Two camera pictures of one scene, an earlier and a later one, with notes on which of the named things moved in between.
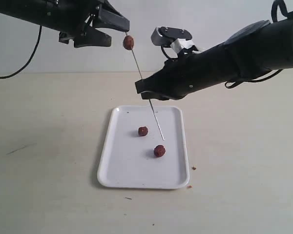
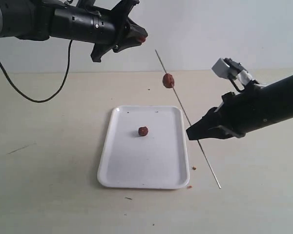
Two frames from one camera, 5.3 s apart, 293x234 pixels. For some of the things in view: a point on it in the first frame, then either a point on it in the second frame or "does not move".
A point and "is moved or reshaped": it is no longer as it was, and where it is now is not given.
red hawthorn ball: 142,131 does not move
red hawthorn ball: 128,42 is moved or reshaped
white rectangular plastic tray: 129,161 does not move
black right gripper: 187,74 -> 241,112
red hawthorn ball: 159,150 -> 142,39
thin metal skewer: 150,101 -> 188,119
